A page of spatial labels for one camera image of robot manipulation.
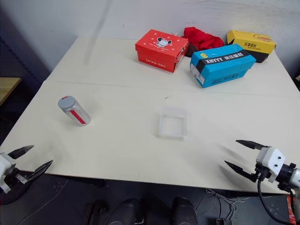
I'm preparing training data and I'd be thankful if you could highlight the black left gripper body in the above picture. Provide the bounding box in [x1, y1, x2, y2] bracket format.
[4, 168, 30, 188]

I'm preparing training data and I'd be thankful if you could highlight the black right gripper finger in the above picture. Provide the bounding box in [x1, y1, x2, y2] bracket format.
[224, 160, 256, 183]
[235, 140, 269, 151]

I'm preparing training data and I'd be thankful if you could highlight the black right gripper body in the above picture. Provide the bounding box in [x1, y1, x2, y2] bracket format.
[251, 163, 270, 183]

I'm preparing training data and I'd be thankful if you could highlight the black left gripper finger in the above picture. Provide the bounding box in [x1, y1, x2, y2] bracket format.
[26, 160, 53, 182]
[8, 145, 35, 160]

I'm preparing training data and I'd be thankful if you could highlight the silver can with red stripe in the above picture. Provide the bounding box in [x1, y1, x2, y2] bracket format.
[58, 95, 91, 127]

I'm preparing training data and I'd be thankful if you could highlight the grey plastic tube cap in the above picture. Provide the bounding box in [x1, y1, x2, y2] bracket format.
[58, 95, 77, 111]

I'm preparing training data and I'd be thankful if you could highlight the clear plastic square container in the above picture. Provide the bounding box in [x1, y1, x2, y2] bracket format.
[155, 106, 189, 139]

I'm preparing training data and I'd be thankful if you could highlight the red object on floor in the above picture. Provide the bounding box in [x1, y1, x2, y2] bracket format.
[286, 195, 297, 225]

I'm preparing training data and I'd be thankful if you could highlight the wooden side table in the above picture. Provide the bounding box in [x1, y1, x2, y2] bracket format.
[0, 77, 23, 106]

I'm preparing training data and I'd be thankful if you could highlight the dark rounded shape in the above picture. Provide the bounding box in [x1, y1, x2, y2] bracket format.
[172, 196, 198, 225]
[108, 198, 142, 225]

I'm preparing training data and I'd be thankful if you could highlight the blue and black shoe box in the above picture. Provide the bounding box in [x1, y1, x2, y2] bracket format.
[189, 43, 257, 89]

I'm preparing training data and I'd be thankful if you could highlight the yellow and black shoe box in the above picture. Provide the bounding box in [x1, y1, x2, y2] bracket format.
[225, 30, 277, 63]

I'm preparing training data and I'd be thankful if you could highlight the dark brown cloth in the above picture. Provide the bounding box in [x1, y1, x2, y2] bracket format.
[185, 43, 200, 58]

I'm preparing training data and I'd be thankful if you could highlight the red cloth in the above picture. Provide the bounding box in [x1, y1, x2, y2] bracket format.
[183, 27, 225, 51]

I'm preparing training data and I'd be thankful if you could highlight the red cartoon shoe box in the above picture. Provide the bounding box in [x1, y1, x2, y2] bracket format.
[135, 29, 189, 73]

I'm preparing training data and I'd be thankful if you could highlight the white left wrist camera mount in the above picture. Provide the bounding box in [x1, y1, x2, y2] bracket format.
[0, 152, 17, 194]

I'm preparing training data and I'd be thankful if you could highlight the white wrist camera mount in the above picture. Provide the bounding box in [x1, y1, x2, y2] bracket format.
[255, 146, 287, 184]
[0, 152, 17, 194]

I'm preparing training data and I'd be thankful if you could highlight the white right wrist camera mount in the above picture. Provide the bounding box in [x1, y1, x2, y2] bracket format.
[255, 146, 287, 184]

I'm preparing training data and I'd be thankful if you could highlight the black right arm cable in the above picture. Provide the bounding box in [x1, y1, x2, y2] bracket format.
[257, 172, 300, 225]

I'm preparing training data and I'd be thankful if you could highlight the white floor cable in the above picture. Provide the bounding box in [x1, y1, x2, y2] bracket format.
[205, 188, 250, 220]

